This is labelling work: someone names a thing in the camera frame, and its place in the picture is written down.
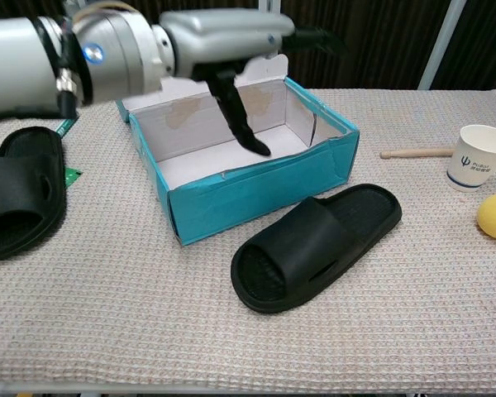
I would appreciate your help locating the beige cloth-covered table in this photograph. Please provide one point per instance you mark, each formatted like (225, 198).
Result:
(149, 331)

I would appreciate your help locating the white paper cup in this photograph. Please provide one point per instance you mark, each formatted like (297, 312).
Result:
(475, 161)

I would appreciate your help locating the light blue cardboard box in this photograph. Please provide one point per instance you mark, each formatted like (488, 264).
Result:
(252, 198)

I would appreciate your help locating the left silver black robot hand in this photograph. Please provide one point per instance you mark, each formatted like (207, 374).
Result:
(227, 39)

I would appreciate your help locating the grey metal partition post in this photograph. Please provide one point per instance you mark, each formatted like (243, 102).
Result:
(269, 5)
(440, 45)

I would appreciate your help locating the black rubber slipper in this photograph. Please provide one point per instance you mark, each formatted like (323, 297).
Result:
(20, 186)
(314, 237)

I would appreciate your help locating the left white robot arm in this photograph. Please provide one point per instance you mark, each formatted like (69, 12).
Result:
(20, 62)

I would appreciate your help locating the wooden stick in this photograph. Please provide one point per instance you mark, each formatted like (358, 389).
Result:
(417, 153)

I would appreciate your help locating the green plastic sachet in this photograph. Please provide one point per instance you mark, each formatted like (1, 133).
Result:
(72, 177)

